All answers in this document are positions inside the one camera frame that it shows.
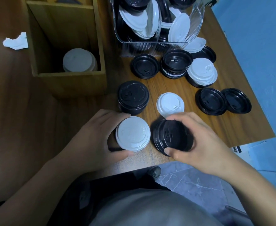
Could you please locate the person's left hand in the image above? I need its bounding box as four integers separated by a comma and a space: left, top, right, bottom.
57, 109, 135, 174

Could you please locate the person's right hand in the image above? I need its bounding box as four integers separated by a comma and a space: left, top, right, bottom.
164, 112, 241, 177

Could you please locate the white domed cup lid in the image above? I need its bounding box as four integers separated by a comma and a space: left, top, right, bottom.
115, 116, 151, 153

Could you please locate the large white cup lid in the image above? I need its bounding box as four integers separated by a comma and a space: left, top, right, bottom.
156, 92, 185, 118

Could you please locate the wooden three-compartment organizer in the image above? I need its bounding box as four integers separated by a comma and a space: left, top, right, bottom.
20, 0, 108, 98

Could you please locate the pile of black and white cup lids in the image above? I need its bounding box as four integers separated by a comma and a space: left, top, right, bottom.
109, 0, 252, 116

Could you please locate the person's left forearm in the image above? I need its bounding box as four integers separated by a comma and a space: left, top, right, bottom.
0, 157, 89, 226

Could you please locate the person's right forearm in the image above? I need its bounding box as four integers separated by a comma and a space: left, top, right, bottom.
213, 157, 276, 226

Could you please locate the dark shoe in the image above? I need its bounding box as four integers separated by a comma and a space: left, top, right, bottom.
147, 166, 162, 179

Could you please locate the grey shirt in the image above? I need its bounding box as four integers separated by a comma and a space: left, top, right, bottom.
88, 188, 223, 226

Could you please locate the crumpled white tissue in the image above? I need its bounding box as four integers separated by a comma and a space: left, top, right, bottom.
2, 32, 29, 51

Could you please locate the clear plastic container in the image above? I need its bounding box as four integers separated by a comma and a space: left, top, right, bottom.
108, 0, 205, 57

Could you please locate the cream tote bag black print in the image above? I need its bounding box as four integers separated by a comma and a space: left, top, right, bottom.
204, 0, 222, 8

